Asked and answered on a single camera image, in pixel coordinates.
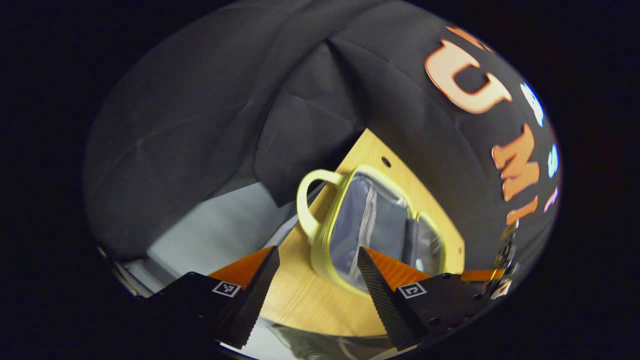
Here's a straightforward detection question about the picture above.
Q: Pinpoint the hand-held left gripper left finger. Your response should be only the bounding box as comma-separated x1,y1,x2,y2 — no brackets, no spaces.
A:
147,245,281,351

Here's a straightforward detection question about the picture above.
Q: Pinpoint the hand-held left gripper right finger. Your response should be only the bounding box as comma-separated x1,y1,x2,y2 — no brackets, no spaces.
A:
356,246,496,352

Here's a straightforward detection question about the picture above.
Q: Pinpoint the pale yellow suitcase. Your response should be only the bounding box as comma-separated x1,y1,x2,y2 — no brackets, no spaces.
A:
296,165,446,297

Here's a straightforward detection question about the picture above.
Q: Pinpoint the black backdrop cloth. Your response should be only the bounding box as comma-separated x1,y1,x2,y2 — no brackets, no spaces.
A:
82,0,562,271

